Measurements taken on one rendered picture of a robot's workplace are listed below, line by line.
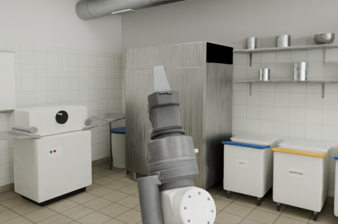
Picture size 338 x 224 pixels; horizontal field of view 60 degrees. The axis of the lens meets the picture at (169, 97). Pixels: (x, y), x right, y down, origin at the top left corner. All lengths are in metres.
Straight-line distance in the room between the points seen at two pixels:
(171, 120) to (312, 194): 3.30
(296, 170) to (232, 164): 0.77
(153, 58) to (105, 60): 1.61
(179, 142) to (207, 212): 0.12
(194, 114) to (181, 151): 3.30
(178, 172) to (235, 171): 3.47
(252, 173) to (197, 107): 1.05
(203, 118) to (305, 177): 1.33
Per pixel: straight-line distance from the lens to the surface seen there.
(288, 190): 3.79
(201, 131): 3.77
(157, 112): 0.51
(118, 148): 5.34
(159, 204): 0.51
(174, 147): 0.50
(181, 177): 0.50
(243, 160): 3.88
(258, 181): 3.89
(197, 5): 4.97
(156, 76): 0.55
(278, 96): 4.30
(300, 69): 3.98
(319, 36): 3.95
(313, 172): 3.67
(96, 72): 5.50
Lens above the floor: 1.57
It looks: 3 degrees down
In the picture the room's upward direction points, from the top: straight up
